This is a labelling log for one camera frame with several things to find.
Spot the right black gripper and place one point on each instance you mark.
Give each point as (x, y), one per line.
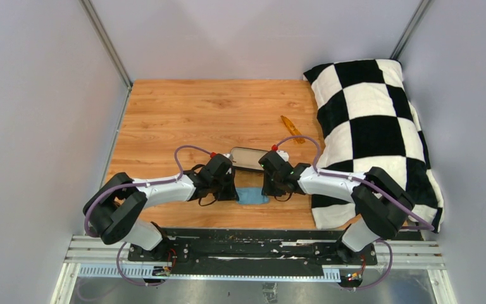
(268, 190)

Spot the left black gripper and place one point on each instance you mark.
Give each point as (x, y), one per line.
(231, 194)

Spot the light blue cleaning cloth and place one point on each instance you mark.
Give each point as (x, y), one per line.
(251, 196)

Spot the black glasses case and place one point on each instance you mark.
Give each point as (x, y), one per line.
(247, 159)

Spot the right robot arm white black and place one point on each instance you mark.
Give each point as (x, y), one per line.
(382, 203)

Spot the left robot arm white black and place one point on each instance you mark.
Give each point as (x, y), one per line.
(112, 214)

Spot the orange sunglasses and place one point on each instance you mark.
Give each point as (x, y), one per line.
(292, 129)

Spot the black white checkered blanket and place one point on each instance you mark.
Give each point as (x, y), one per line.
(368, 121)

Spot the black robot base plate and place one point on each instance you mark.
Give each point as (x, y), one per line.
(250, 253)

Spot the aluminium rail frame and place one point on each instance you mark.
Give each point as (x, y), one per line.
(93, 259)

